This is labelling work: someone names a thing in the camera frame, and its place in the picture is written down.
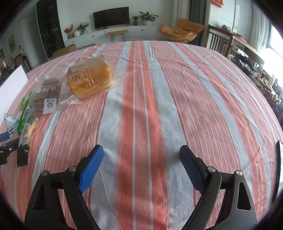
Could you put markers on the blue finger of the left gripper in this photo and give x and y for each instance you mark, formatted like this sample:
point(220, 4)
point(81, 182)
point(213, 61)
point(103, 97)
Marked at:
point(4, 136)

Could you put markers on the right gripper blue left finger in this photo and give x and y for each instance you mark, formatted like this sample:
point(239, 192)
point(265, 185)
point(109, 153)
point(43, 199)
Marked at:
point(88, 167)

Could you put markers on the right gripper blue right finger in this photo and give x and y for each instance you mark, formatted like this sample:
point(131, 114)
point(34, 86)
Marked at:
point(194, 167)

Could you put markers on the white blue triangular snack bag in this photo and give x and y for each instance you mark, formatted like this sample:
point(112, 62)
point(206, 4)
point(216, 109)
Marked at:
point(12, 123)

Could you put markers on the green sausage snack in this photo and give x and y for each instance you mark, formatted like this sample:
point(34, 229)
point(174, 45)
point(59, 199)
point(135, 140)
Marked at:
point(26, 107)

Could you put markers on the white storage box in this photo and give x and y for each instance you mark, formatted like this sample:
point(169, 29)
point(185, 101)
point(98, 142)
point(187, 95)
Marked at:
point(11, 88)

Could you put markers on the bagged brown hawthorn strips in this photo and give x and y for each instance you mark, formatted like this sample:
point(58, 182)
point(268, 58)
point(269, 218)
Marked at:
point(46, 96)

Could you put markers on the black smartphone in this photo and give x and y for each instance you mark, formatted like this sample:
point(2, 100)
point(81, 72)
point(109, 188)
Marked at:
point(278, 179)

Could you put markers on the red striped tablecloth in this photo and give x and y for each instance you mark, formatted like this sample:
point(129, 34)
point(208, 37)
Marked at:
point(174, 95)

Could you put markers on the bagged orange bread loaf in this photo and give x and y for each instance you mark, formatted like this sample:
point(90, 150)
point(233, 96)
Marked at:
point(93, 76)

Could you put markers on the cardboard box on floor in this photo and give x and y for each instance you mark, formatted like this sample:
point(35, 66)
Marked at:
point(64, 51)

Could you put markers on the black cabinet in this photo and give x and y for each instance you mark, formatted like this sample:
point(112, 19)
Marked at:
point(49, 27)

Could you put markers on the white vase with plant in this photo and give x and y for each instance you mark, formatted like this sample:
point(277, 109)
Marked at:
point(81, 29)

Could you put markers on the dark wooden chair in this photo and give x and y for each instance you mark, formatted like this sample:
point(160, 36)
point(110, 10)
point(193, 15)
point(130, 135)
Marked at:
point(219, 40)

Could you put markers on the orange lounge chair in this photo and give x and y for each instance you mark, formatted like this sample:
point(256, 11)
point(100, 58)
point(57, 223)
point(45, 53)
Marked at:
point(185, 32)

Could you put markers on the white tv cabinet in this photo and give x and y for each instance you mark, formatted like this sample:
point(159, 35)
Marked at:
point(117, 34)

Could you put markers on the green potted plant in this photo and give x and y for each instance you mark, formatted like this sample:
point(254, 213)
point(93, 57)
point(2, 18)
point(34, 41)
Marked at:
point(148, 18)

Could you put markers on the black television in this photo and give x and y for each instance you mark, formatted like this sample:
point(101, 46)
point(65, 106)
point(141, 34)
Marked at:
point(111, 17)

